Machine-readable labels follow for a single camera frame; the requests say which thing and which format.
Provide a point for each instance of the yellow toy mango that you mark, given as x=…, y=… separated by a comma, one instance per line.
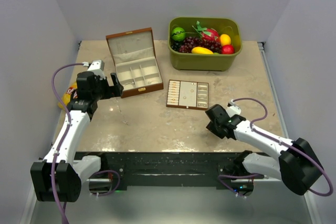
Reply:
x=201, y=50

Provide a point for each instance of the green toy melon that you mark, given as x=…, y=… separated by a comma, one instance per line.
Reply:
x=178, y=34

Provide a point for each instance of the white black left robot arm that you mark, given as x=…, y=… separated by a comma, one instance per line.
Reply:
x=59, y=174

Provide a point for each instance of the yellow orange toy lemon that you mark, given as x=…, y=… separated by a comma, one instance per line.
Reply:
x=225, y=39

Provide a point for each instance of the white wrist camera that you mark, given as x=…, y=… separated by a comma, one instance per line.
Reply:
x=97, y=67
x=233, y=109

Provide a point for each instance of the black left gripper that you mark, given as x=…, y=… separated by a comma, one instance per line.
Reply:
x=112, y=91

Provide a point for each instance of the aluminium frame rail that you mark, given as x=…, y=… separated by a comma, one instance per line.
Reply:
x=137, y=72

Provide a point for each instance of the yellow potato chips bag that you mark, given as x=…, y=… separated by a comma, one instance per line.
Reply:
x=70, y=94

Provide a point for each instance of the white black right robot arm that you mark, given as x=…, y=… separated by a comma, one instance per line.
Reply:
x=292, y=162

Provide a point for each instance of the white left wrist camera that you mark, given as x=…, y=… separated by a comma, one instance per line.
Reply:
x=97, y=67

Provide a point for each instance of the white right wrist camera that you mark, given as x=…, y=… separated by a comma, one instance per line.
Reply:
x=233, y=109

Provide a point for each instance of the red toy apple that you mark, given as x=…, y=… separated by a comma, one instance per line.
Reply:
x=227, y=50

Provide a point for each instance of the purple toy grapes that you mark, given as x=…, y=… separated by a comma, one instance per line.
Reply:
x=189, y=43

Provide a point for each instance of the green plastic fruit bin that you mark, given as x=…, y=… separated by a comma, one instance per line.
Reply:
x=214, y=62

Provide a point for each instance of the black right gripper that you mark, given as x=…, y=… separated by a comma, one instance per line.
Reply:
x=211, y=126

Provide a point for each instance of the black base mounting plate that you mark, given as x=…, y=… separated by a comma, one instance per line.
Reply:
x=163, y=169

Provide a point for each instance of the brown ring earring tray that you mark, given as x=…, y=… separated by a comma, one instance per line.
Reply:
x=197, y=94

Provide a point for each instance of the brown jewelry box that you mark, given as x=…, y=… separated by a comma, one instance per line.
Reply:
x=134, y=58

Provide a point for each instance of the pink toy dragon fruit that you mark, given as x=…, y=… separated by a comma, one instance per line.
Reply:
x=204, y=33

